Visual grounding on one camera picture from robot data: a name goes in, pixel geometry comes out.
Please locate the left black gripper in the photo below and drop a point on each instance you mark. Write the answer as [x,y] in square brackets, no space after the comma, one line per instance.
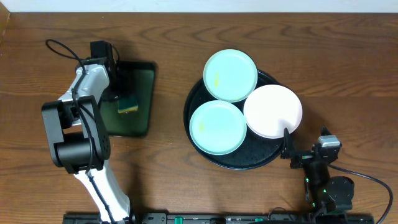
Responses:
[115,88]

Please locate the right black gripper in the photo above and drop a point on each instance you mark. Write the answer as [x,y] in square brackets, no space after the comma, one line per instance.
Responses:
[305,157]

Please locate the green yellow sponge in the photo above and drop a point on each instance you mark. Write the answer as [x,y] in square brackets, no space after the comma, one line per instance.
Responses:
[127,104]

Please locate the light green plate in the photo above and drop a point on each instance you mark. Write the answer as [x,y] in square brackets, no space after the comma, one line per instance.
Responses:
[217,127]
[230,75]

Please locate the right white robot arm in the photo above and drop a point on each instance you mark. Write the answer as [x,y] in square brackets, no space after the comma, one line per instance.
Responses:
[326,193]

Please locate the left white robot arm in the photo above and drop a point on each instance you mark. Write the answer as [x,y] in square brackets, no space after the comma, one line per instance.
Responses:
[79,142]

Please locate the black rectangular water tray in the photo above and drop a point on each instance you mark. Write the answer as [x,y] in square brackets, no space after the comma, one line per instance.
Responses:
[139,79]

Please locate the white plate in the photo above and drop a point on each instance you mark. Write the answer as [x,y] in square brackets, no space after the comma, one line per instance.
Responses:
[271,109]

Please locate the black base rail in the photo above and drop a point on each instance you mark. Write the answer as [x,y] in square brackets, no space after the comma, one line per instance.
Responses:
[163,218]

